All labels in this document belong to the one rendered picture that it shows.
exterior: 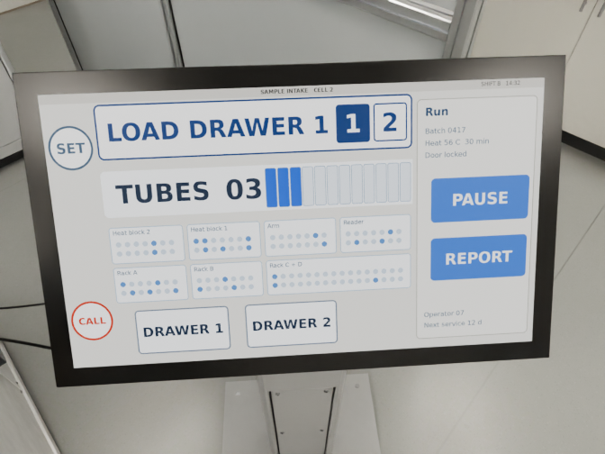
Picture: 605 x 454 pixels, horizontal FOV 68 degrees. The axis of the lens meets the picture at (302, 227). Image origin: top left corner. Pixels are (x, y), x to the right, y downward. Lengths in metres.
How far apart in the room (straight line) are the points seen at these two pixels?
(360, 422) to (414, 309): 0.99
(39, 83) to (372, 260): 0.35
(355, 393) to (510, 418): 0.48
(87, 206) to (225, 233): 0.13
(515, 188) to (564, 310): 1.41
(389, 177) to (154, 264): 0.25
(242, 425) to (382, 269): 1.05
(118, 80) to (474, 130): 0.34
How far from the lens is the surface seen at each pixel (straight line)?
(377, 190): 0.45
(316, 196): 0.44
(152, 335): 0.49
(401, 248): 0.46
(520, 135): 0.50
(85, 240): 0.48
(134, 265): 0.47
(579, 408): 1.72
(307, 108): 0.44
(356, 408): 1.47
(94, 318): 0.50
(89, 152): 0.47
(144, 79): 0.46
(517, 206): 0.50
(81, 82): 0.48
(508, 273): 0.51
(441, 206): 0.47
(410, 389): 1.55
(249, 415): 1.46
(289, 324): 0.47
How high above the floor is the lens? 1.42
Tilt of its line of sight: 50 degrees down
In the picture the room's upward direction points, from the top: straight up
